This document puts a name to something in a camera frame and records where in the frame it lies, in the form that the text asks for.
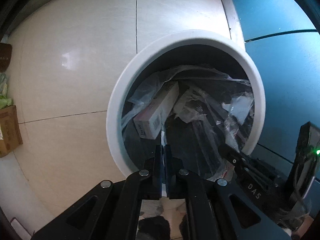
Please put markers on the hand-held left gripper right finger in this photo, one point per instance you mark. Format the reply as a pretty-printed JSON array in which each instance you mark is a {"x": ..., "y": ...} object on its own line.
[{"x": 170, "y": 172}]

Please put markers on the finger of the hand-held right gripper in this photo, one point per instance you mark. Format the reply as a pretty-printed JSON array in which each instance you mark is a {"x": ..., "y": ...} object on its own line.
[{"x": 233, "y": 158}]

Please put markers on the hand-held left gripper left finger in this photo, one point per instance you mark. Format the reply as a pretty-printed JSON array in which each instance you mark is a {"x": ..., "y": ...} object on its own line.
[{"x": 158, "y": 171}]

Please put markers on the white paper scrap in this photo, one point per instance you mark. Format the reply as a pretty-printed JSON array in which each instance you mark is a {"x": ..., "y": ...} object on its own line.
[{"x": 163, "y": 137}]

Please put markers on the white round trash bin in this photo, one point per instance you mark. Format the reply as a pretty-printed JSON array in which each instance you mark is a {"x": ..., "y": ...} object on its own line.
[{"x": 113, "y": 120}]

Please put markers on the clear wrapper with red print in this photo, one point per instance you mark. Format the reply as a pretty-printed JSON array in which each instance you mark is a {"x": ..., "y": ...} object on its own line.
[{"x": 225, "y": 171}]

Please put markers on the black bin liner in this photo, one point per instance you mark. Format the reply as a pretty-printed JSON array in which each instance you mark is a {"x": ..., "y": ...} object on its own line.
[{"x": 190, "y": 145}]

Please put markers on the small clear plastic wrapper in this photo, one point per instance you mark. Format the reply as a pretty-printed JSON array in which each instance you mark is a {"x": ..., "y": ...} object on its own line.
[{"x": 237, "y": 110}]

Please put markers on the white carton box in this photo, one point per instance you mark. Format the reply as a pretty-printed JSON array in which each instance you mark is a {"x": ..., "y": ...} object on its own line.
[{"x": 160, "y": 108}]

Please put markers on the crumpled grey paper wrapper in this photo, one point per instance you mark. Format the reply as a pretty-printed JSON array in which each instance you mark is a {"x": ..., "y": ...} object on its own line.
[{"x": 187, "y": 105}]

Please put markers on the large clear plastic bag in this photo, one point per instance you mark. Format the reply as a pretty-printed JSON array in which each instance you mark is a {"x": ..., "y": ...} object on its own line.
[{"x": 141, "y": 96}]

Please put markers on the blue cabinet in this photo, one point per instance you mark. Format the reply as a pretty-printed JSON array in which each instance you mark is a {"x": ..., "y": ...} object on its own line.
[{"x": 280, "y": 75}]

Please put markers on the brown cardboard box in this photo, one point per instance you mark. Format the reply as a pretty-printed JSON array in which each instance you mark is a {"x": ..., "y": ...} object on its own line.
[{"x": 8, "y": 130}]

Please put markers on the green cloth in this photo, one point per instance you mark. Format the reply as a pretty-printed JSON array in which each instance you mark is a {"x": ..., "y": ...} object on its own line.
[{"x": 4, "y": 90}]

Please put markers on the dark brown object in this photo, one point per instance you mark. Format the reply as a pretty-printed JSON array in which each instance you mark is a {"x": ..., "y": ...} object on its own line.
[{"x": 5, "y": 56}]

